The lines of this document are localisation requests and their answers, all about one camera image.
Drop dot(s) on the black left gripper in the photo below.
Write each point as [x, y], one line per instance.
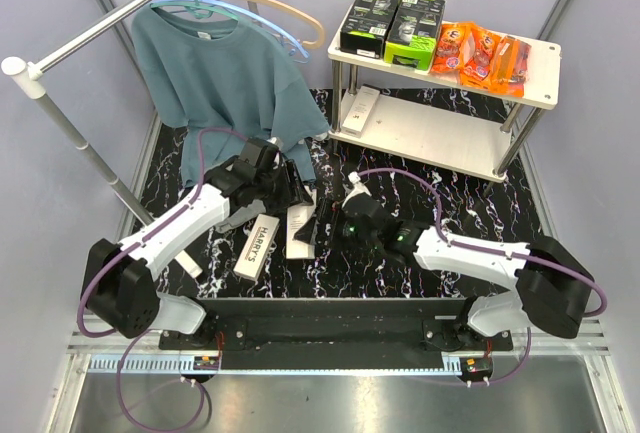
[292, 185]

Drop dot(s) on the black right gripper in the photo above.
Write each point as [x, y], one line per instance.
[309, 231]

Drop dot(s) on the white Harry's box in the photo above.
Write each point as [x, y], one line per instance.
[297, 216]
[256, 249]

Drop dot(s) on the long white cosmetic box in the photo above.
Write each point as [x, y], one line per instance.
[359, 107]

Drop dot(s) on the black green razor box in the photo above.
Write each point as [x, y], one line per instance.
[413, 36]

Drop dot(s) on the orange snack packet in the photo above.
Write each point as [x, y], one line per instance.
[453, 48]
[476, 72]
[509, 70]

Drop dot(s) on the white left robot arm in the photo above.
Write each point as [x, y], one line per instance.
[119, 282]

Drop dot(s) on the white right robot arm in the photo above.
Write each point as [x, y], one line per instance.
[544, 286]

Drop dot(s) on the black razor box on shelf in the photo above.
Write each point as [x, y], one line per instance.
[365, 28]

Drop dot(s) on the white two-tier shelf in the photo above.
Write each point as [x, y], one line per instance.
[445, 125]

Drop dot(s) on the black marble pattern mat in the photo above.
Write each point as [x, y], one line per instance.
[451, 202]

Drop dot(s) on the grey folded cloth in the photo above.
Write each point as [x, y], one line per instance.
[238, 219]

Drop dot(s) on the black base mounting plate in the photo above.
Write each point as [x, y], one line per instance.
[341, 336]

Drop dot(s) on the teal t-shirt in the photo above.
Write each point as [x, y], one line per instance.
[224, 82]

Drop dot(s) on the blue plastic hanger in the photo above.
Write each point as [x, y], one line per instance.
[250, 18]

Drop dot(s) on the metal clothes rack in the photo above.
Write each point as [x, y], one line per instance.
[54, 204]

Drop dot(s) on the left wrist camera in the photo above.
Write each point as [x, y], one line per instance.
[277, 142]

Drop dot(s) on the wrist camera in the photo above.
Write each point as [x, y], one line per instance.
[358, 194]
[277, 142]

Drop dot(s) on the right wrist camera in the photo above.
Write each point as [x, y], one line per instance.
[358, 194]

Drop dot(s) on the white slotted cable duct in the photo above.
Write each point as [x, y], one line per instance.
[154, 364]

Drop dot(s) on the aluminium rail frame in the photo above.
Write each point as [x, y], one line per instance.
[589, 341]

